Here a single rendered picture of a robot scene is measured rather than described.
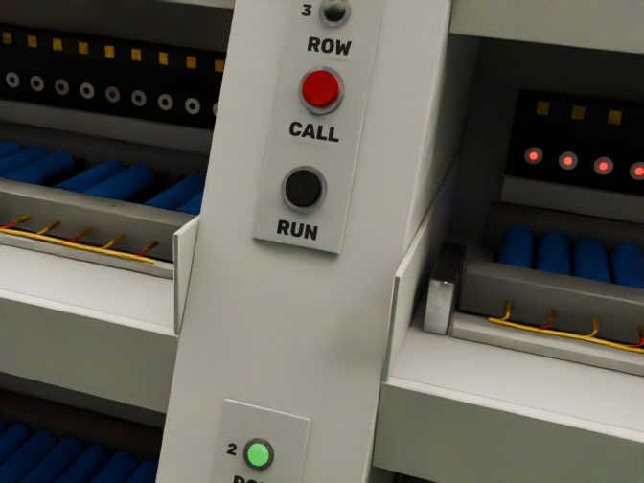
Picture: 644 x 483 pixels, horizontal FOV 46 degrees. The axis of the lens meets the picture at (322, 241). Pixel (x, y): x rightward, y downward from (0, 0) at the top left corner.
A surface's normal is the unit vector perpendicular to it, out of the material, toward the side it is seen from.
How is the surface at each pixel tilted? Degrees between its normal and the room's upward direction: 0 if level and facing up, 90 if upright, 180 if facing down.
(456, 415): 111
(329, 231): 90
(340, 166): 90
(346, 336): 90
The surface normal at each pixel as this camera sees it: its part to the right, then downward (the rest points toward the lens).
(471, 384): 0.07, -0.92
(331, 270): -0.24, 0.00
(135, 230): -0.31, 0.35
